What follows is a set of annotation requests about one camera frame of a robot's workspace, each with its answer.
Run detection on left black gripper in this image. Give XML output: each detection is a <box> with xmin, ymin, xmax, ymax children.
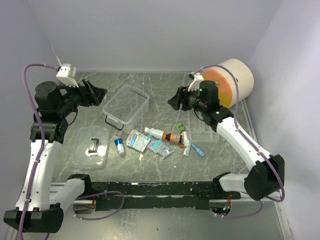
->
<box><xmin>57</xmin><ymin>77</ymin><xmax>108</xmax><ymax>117</ymax></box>

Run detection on white tube packet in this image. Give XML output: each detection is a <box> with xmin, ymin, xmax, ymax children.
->
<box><xmin>182</xmin><ymin>131</ymin><xmax>192</xmax><ymax>157</ymax></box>

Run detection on beige cylinder orange face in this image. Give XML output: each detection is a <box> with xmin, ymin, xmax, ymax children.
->
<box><xmin>202</xmin><ymin>58</ymin><xmax>254</xmax><ymax>108</ymax></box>

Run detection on teal-header plastic sachet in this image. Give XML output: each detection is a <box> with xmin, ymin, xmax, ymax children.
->
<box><xmin>147</xmin><ymin>137</ymin><xmax>163</xmax><ymax>153</ymax></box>

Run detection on small blue-label vial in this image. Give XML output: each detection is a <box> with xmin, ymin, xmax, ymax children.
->
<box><xmin>114</xmin><ymin>137</ymin><xmax>126</xmax><ymax>157</ymax></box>

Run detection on white medicine bottle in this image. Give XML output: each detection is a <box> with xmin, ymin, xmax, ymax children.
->
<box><xmin>144</xmin><ymin>127</ymin><xmax>165</xmax><ymax>140</ymax></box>

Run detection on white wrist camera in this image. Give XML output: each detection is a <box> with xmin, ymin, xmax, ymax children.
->
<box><xmin>187</xmin><ymin>72</ymin><xmax>204</xmax><ymax>92</ymax></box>
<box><xmin>56</xmin><ymin>63</ymin><xmax>79</xmax><ymax>88</ymax></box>

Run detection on clear plastic storage box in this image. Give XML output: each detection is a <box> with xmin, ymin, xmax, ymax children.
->
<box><xmin>102</xmin><ymin>84</ymin><xmax>150</xmax><ymax>134</ymax></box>

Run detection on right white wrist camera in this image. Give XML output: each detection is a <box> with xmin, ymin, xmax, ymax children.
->
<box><xmin>187</xmin><ymin>72</ymin><xmax>204</xmax><ymax>92</ymax></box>

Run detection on white blue bandage packet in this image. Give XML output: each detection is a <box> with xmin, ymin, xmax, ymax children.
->
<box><xmin>126</xmin><ymin>129</ymin><xmax>151</xmax><ymax>153</ymax></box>

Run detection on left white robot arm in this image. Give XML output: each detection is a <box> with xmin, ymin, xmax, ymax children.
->
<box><xmin>3</xmin><ymin>79</ymin><xmax>108</xmax><ymax>234</ymax></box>

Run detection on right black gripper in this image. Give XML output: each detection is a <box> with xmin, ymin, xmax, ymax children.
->
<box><xmin>167</xmin><ymin>85</ymin><xmax>206</xmax><ymax>113</ymax></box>

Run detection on brown medicine bottle orange cap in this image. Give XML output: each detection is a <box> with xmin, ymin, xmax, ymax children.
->
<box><xmin>162</xmin><ymin>133</ymin><xmax>183</xmax><ymax>144</ymax></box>

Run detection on clear sachet blue contents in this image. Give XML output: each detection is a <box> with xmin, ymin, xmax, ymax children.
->
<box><xmin>158</xmin><ymin>143</ymin><xmax>174</xmax><ymax>159</ymax></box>

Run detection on blue plastic applicator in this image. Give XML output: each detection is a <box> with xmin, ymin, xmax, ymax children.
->
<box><xmin>191</xmin><ymin>143</ymin><xmax>205</xmax><ymax>157</ymax></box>

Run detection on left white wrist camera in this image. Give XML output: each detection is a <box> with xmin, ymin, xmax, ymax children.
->
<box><xmin>56</xmin><ymin>63</ymin><xmax>79</xmax><ymax>88</ymax></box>

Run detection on clear plastic divider tray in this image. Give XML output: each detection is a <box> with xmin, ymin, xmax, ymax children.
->
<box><xmin>187</xmin><ymin>111</ymin><xmax>220</xmax><ymax>143</ymax></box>

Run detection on clear plastic box lid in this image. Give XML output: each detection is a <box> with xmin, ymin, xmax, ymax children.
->
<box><xmin>70</xmin><ymin>126</ymin><xmax>112</xmax><ymax>171</ymax></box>

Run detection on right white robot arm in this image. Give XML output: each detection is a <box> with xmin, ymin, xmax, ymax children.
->
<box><xmin>167</xmin><ymin>80</ymin><xmax>285</xmax><ymax>202</ymax></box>

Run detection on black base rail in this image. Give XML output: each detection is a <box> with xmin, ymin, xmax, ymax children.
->
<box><xmin>77</xmin><ymin>181</ymin><xmax>241</xmax><ymax>211</ymax></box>

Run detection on green medicine box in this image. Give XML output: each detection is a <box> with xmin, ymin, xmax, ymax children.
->
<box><xmin>175</xmin><ymin>121</ymin><xmax>186</xmax><ymax>133</ymax></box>

